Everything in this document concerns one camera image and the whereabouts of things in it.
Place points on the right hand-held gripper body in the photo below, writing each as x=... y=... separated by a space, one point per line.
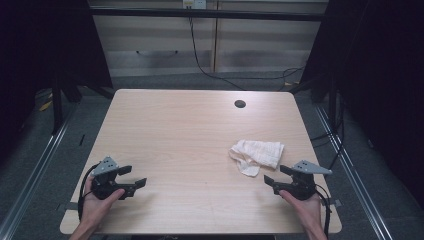
x=301 y=181

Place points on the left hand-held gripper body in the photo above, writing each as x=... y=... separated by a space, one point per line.
x=104 y=166

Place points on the white towel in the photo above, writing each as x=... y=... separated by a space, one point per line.
x=258 y=155

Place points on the person's right hand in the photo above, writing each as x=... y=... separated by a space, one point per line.
x=305 y=210

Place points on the person's left hand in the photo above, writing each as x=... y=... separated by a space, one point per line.
x=96 y=208

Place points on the small black floor strip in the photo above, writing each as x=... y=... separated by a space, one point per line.
x=82 y=140

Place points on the grey tape piece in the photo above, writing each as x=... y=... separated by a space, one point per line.
x=336 y=202
x=74 y=206

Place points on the black metal stand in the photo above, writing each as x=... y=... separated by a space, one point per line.
x=57 y=106
x=332 y=103

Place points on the dark round table grommet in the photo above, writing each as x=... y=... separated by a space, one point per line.
x=240 y=103

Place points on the yellow floor object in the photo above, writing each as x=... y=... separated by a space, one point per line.
x=46 y=106

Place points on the black curtain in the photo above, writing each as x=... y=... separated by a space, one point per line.
x=40 y=50
x=383 y=83

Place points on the aluminium floor rail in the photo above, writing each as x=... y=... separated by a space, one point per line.
x=353 y=173
x=36 y=166

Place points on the black horizontal frame bar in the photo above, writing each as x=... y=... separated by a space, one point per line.
x=206 y=14

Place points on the white wall power outlet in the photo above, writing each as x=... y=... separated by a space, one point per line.
x=195 y=3

